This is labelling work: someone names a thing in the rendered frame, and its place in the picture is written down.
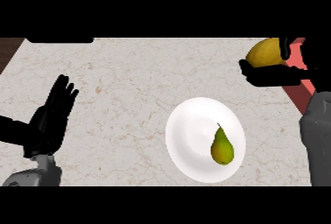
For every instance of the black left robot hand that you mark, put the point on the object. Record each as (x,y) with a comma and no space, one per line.
(47,125)

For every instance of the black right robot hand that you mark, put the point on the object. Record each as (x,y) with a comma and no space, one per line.
(275,76)

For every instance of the yellow lemon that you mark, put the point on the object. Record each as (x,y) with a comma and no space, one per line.
(264,54)

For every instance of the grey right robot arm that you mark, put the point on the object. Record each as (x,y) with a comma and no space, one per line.
(318,140)

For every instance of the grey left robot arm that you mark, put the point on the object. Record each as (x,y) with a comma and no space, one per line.
(43,173)

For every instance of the red cardboard box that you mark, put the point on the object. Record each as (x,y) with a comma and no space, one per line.
(297,96)

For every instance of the white round plate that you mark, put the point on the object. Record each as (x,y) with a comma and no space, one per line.
(194,137)

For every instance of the dark brown wooden panel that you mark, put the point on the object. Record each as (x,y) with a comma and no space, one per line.
(7,49)

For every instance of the green pear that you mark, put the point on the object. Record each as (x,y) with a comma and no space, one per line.
(222,148)

